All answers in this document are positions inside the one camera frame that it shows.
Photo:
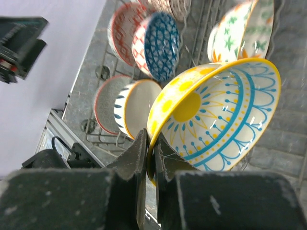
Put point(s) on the red lattice pattern bowl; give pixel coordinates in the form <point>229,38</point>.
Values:
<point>143,37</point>

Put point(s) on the black striped white bowl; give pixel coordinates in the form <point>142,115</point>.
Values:
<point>133,104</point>

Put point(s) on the multicolour scale pattern bowl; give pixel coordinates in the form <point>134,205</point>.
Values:
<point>178,9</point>

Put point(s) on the orange green leaf bowl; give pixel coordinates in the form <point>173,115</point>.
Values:
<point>243,32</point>

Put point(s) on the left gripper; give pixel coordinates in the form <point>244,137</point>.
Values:
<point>20,46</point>

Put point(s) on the yellow dotted bowl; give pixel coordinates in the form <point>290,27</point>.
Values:
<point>213,114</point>

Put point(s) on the grey speckled bowl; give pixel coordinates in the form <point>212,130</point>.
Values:
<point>104,102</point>

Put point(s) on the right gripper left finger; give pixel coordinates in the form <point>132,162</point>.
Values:
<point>126,187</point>

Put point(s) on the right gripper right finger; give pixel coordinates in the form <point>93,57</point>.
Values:
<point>167,162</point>

